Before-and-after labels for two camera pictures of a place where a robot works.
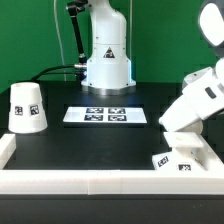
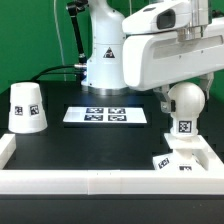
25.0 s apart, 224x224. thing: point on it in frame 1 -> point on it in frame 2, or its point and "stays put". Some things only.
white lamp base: x=186 y=154 stays put
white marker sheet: x=105 y=114 stays put
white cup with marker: x=27 y=110 stays put
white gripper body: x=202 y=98 -> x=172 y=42
